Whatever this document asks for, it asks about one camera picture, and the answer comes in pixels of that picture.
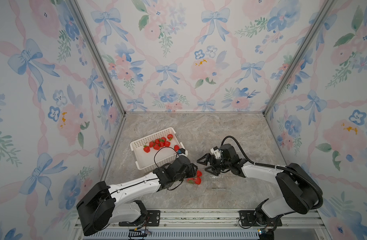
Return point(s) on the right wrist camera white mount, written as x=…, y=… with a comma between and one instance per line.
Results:
x=225, y=152

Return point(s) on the clear plastic clamshell container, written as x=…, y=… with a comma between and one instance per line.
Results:
x=195, y=177

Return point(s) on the aluminium corner post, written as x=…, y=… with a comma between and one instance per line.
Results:
x=301, y=51
x=82, y=24

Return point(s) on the white perforated plastic basket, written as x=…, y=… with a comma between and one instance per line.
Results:
x=156, y=150

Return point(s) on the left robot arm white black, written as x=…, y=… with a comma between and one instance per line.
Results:
x=108, y=204

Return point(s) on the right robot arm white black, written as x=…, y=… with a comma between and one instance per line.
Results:
x=299, y=192

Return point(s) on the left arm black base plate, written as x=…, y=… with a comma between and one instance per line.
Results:
x=151, y=218

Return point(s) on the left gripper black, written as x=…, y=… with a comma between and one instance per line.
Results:
x=192, y=172

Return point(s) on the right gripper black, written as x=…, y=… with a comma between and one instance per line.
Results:
x=212, y=158

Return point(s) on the right aluminium corner post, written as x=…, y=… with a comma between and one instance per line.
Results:
x=301, y=51

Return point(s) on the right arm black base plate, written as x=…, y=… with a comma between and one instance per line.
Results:
x=249, y=218

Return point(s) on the left aluminium corner post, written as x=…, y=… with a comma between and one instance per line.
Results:
x=82, y=24

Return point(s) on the aluminium mounting rail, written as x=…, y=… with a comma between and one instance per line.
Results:
x=201, y=224

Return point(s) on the strawberry with upright stem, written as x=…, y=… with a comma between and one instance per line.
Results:
x=146, y=149

